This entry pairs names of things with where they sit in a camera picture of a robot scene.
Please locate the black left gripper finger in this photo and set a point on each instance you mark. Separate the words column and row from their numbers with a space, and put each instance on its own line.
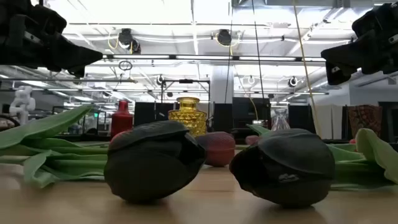
column 77, row 72
column 74, row 54

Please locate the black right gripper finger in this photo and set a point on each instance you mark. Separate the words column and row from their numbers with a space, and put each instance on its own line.
column 339, row 74
column 342, row 54

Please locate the black artificial tulip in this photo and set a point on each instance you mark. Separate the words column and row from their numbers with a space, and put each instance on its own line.
column 286, row 168
column 152, row 165

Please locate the red ribbed glass vase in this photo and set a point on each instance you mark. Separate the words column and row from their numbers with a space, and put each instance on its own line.
column 122, row 121

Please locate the clear ribbed glass vase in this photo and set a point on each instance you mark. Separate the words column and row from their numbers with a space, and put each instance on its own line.
column 280, row 123

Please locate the yellow textured glass vase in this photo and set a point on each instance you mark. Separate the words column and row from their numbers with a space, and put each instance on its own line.
column 188, row 116

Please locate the small round ceiling reel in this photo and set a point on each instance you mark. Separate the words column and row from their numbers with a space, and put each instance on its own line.
column 292, row 81

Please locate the white fabric panel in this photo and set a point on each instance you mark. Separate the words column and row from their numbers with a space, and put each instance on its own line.
column 325, row 121

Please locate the patterned red fabric panel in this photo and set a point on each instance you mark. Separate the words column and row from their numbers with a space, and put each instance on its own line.
column 365, row 119

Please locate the white humanoid robot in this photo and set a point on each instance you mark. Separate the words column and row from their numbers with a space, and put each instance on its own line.
column 22, row 102

